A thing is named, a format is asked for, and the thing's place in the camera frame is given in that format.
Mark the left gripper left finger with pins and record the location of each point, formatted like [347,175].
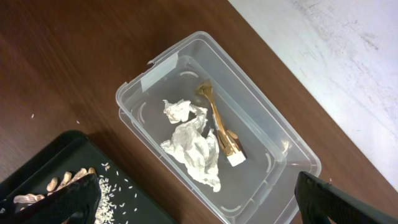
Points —
[77,203]

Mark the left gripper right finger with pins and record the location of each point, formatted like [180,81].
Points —
[321,202]

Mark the food scraps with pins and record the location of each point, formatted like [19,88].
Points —
[106,208]

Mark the brown coffee sachet wrapper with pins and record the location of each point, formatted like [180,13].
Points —
[228,140]

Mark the white napkin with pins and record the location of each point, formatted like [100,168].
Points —
[199,154]

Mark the black rectangular tray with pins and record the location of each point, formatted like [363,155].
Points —
[71,151]

